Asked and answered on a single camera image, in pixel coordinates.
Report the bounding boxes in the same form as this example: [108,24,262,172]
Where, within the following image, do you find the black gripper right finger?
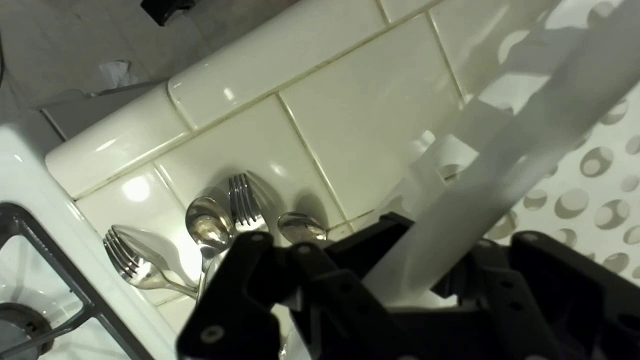
[432,228,640,360]

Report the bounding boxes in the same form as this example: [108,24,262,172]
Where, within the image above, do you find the dark round burner cap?
[0,301,56,360]

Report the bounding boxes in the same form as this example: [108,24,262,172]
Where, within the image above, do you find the silver fork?
[102,225,204,301]
[225,172,274,237]

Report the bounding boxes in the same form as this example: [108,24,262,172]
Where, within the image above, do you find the large silver spoon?
[184,195,236,277]

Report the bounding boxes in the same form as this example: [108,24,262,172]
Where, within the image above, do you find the white plastic dish rack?
[363,0,640,310]

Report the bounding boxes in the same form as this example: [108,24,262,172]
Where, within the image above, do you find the small silver spoon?
[274,211,330,247]

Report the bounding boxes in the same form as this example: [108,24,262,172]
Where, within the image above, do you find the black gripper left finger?
[176,212,436,360]

